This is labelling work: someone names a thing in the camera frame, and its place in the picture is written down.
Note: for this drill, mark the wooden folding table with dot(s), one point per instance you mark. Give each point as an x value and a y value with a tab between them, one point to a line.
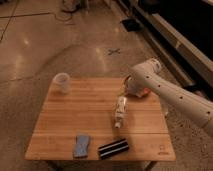
88	108

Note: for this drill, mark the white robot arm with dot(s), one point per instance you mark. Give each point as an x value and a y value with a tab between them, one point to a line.
196	108

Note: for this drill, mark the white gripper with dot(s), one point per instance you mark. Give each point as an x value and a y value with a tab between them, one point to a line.
131	87

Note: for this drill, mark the white tube bottle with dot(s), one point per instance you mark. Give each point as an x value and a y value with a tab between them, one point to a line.
120	111

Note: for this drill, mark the blue sponge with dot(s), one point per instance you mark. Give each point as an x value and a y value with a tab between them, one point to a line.
81	146

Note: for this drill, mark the black striped eraser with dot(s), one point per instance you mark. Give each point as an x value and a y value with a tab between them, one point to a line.
113	148

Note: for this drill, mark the black floor box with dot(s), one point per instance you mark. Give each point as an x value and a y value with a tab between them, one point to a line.
131	25

